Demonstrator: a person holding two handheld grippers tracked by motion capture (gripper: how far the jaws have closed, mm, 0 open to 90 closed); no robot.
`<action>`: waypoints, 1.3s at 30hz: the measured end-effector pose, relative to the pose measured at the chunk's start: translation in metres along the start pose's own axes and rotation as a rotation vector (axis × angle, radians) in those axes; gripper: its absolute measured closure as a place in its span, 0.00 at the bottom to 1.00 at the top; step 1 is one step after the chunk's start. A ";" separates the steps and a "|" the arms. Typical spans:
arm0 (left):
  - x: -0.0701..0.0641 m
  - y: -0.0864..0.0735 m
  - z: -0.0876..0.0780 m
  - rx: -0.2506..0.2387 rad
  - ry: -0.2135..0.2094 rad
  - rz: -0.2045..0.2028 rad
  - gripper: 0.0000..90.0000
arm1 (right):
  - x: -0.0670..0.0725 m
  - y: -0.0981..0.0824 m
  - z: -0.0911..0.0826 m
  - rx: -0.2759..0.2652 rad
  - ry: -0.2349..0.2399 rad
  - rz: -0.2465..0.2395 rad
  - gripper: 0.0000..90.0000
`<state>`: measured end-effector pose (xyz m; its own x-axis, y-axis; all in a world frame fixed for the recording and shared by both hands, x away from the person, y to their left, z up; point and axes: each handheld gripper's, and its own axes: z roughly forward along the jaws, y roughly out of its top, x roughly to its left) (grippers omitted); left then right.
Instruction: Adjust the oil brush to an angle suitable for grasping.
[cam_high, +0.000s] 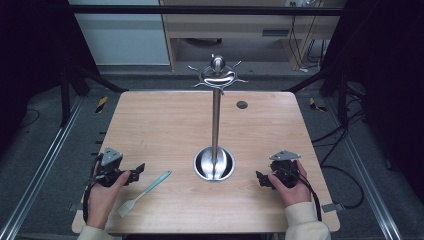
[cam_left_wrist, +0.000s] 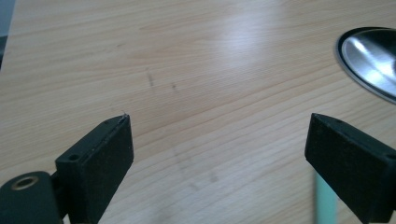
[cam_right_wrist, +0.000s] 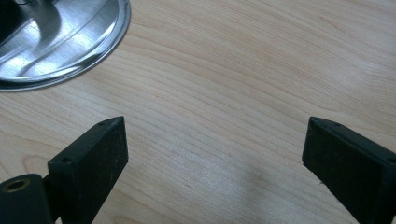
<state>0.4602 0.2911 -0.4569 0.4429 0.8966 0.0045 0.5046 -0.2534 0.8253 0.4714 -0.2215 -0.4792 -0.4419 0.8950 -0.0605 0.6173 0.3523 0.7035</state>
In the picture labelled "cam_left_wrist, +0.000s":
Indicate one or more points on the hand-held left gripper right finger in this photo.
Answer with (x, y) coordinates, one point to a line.
(348, 165)

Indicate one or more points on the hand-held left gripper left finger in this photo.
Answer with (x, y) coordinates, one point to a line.
(96, 168)

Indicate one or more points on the pale green strip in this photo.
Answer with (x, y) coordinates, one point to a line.
(325, 202)

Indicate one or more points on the shiny metal bowl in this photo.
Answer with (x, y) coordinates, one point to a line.
(370, 59)

